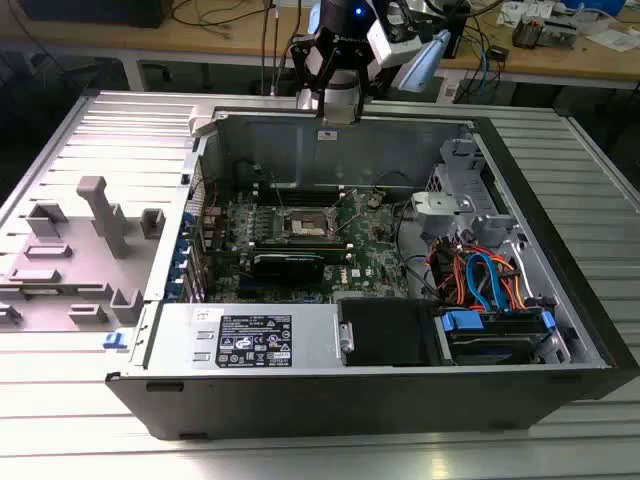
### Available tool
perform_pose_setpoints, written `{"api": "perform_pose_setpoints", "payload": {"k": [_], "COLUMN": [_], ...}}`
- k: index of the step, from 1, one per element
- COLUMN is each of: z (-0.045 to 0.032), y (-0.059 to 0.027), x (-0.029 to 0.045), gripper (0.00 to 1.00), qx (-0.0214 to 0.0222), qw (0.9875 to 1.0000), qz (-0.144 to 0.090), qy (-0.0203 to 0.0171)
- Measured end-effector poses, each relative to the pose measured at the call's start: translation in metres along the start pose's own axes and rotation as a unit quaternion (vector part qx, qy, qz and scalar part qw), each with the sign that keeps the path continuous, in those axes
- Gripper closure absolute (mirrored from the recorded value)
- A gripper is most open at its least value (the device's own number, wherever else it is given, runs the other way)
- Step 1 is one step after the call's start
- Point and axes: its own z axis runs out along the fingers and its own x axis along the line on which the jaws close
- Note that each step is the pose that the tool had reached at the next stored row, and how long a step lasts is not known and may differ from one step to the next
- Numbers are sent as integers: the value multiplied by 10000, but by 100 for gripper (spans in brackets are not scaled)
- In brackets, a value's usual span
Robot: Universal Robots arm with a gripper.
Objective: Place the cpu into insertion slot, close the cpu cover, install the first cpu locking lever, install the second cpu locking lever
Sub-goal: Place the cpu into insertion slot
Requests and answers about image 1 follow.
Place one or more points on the round coin battery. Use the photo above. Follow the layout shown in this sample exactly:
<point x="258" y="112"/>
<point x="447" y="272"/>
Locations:
<point x="375" y="202"/>

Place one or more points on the wooden workbench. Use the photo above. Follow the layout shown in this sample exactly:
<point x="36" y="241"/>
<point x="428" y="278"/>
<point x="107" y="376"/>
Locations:
<point x="200" y="35"/>

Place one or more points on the CPU with silver top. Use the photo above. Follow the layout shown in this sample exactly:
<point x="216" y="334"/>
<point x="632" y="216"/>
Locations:
<point x="341" y="120"/>

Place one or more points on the hard disk in blue carrier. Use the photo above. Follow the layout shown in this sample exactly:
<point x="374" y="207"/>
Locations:
<point x="480" y="345"/>

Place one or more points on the black PC case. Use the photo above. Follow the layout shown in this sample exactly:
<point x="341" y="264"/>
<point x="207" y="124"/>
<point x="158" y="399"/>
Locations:
<point x="300" y="405"/>

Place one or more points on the blue slot retainer clip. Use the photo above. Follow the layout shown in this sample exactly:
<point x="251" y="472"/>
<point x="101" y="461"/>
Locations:
<point x="183" y="247"/>
<point x="179" y="270"/>
<point x="174" y="291"/>
<point x="189" y="222"/>

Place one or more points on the grey corner fixture block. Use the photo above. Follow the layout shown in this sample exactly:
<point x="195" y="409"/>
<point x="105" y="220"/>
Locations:
<point x="202" y="120"/>

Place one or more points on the copper coil transformer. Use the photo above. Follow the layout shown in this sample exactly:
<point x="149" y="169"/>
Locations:
<point x="527" y="32"/>

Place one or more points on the silver drive cage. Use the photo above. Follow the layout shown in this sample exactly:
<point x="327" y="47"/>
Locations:
<point x="440" y="210"/>

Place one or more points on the blue plastic clip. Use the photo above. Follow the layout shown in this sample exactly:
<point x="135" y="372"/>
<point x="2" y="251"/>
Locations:
<point x="114" y="341"/>

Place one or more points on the white paper sheet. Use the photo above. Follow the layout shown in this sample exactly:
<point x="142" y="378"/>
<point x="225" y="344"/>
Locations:
<point x="612" y="40"/>

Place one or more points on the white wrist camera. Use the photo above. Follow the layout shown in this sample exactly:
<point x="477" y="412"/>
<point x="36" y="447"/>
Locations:
<point x="395" y="47"/>

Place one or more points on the black upright box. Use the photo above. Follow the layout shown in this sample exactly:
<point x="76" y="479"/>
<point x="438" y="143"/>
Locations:
<point x="457" y="35"/>

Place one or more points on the grey parts rack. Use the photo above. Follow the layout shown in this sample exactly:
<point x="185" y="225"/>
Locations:
<point x="90" y="260"/>

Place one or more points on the black drive bay cover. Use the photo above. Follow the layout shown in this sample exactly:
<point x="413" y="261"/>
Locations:
<point x="385" y="332"/>

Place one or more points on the black graphics card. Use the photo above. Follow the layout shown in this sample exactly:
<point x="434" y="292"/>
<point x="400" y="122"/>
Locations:
<point x="287" y="270"/>

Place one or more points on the silver power supply unit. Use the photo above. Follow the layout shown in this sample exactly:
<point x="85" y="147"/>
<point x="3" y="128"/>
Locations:
<point x="175" y="325"/>

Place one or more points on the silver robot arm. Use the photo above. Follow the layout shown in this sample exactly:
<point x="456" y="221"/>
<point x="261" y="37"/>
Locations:
<point x="425" y="60"/>

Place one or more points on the black equipment box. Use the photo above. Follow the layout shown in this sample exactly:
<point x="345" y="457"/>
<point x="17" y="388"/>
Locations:
<point x="100" y="10"/>

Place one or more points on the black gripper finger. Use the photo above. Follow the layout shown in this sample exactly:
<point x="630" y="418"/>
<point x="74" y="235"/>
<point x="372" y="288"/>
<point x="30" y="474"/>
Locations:
<point x="300" y="60"/>
<point x="365" y="95"/>

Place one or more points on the RAM slot black latches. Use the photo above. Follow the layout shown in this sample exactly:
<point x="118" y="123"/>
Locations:
<point x="300" y="198"/>
<point x="300" y="190"/>

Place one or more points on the green motherboard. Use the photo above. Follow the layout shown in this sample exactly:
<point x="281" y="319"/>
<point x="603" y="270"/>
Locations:
<point x="370" y="260"/>

